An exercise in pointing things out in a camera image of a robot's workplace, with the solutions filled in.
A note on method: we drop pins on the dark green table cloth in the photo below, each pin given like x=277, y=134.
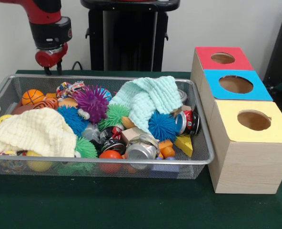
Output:
x=131, y=205

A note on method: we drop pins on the purple spiky ball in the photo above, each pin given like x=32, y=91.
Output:
x=92, y=102

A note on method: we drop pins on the green spiky ball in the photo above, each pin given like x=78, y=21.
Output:
x=113, y=116

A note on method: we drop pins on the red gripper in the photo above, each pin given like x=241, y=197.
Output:
x=53, y=56

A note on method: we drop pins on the wooden box with three holes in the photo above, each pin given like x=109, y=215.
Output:
x=246, y=162

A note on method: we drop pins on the crushed silver can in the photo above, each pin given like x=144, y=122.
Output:
x=142, y=149

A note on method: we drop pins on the mint green cloth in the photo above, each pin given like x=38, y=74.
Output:
x=146, y=98

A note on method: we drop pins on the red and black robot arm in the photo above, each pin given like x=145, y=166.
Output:
x=48, y=28

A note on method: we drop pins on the orange mini basketball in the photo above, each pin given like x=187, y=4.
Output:
x=32, y=97

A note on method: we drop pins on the cream yellow cloth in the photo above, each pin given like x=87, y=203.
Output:
x=36, y=131

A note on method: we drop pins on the clear mesh bin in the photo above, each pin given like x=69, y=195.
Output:
x=193, y=169

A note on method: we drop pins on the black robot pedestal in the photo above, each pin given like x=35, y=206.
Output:
x=126, y=38

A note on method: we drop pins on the blue spiky ball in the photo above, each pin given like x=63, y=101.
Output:
x=162, y=125
x=73, y=119

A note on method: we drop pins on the orange red ball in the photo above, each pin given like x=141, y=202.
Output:
x=109, y=155

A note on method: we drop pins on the yellow wedge block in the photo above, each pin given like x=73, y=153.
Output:
x=185, y=144

